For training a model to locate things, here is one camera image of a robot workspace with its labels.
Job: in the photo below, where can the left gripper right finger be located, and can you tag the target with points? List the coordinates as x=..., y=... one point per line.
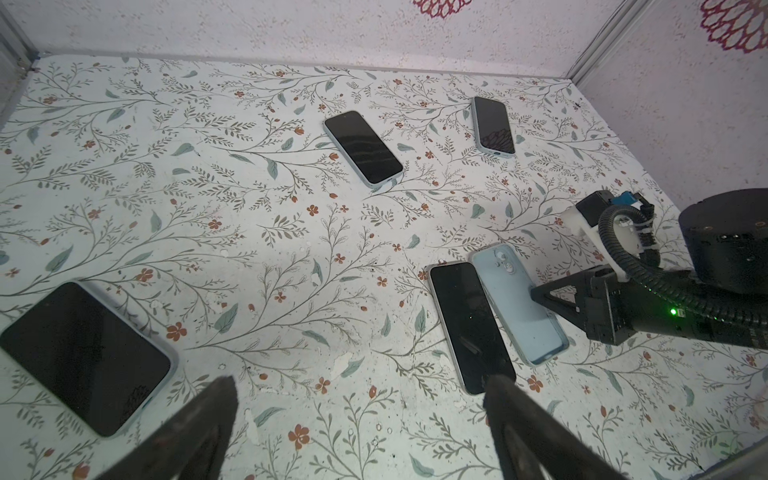
x=531, y=444

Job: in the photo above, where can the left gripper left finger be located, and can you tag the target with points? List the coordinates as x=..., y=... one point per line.
x=191, y=445

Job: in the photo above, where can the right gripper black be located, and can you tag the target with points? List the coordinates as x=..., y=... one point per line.
x=610, y=311

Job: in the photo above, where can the light blue phone case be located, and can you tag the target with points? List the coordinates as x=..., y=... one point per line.
x=535, y=332

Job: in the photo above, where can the black phone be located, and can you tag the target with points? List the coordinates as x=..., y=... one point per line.
x=87, y=355
x=493, y=133
x=363, y=148
x=475, y=342

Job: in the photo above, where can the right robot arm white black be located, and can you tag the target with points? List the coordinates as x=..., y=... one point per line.
x=722, y=299

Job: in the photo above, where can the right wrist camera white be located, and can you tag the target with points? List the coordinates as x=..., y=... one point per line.
x=628, y=216

